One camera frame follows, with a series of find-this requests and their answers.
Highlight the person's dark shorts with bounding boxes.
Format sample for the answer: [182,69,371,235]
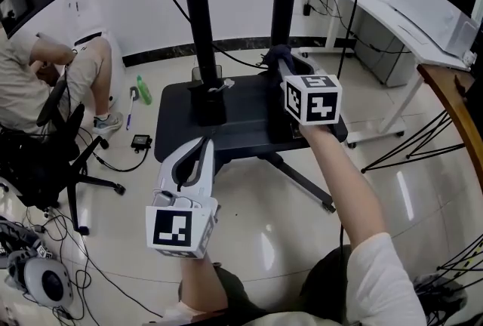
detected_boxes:
[177,244,354,321]

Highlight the black TV stand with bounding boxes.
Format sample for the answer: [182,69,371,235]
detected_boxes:
[153,0,349,214]

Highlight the person's grey shoe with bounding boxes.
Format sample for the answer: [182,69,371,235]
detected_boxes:
[411,272,469,324]

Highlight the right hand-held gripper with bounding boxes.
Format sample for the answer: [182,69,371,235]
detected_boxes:
[275,54,343,137]

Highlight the person's right forearm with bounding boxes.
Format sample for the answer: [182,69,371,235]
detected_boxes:
[297,123,386,254]

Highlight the white floor appliance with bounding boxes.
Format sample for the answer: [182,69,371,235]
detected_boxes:
[67,0,128,112]

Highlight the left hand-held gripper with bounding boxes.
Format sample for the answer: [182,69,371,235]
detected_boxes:
[145,135,221,260]

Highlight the grey filing cabinet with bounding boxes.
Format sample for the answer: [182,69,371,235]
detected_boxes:
[352,9,422,88]

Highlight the tangle of black floor cables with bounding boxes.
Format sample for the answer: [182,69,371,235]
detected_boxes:
[0,203,165,321]

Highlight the green plastic bottle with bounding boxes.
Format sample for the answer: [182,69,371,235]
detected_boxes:
[136,75,154,106]

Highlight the black wire frame legs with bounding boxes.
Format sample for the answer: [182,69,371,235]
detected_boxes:
[361,109,466,174]

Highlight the person's white shirt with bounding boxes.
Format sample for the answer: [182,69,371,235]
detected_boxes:
[143,232,429,326]

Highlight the black office chair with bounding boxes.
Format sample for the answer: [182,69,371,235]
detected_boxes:
[0,63,126,237]

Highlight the translucent white box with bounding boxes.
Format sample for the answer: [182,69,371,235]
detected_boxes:
[390,0,481,58]

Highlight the small black box device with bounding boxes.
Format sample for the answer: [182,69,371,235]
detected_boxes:
[130,134,153,151]

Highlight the white brush with purple handle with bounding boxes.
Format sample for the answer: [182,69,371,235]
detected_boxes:
[125,86,141,131]

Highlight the grey round headset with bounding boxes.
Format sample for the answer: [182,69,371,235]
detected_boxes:
[4,248,74,309]

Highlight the person's left forearm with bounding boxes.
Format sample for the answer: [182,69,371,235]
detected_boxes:
[177,255,229,316]

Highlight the wooden table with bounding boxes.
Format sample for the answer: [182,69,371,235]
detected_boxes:
[416,63,483,212]

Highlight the black hanging cable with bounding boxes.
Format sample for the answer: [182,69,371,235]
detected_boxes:
[336,0,365,81]

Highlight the dark blue cloth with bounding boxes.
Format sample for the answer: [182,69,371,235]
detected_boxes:
[262,44,297,73]

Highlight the white desk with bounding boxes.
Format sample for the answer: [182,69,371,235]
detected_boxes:
[300,0,475,149]

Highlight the black floor cable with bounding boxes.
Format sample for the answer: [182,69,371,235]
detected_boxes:
[77,126,154,174]

